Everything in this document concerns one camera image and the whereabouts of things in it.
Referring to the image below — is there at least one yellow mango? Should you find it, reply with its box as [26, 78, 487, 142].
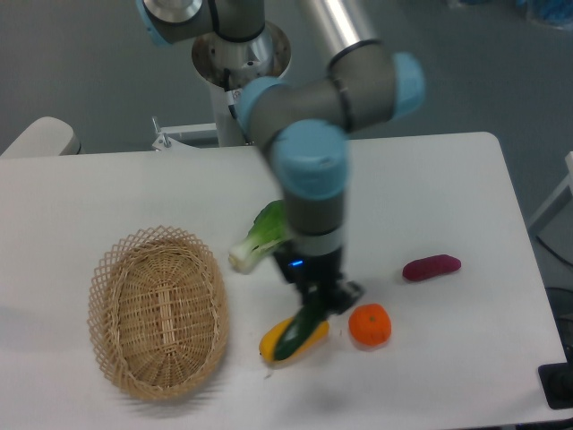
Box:
[259, 317, 330, 365]

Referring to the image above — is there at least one white furniture at right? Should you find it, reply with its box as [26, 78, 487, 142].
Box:
[526, 152, 572, 236]

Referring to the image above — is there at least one black device at edge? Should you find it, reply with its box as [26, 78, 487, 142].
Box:
[538, 363, 572, 410]

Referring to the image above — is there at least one green cucumber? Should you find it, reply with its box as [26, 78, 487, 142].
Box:
[273, 298, 329, 361]

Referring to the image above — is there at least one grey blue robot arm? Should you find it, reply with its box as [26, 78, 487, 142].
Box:
[136, 1, 425, 315]

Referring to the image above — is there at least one black cable on pedestal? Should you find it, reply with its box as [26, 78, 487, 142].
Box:
[222, 67, 245, 131]

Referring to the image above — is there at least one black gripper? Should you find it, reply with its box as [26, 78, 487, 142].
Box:
[272, 244, 365, 314]

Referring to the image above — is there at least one purple sweet potato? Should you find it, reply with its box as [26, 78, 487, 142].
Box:
[402, 254, 462, 282]

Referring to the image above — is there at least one woven wicker basket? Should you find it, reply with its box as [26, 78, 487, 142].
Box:
[87, 226, 229, 400]

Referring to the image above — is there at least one orange tangerine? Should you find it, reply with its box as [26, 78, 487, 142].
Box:
[348, 304, 392, 348]

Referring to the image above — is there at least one beige chair back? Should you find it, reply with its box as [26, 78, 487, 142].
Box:
[1, 116, 83, 159]

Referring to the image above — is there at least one green bok choy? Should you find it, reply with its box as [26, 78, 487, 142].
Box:
[228, 200, 289, 274]

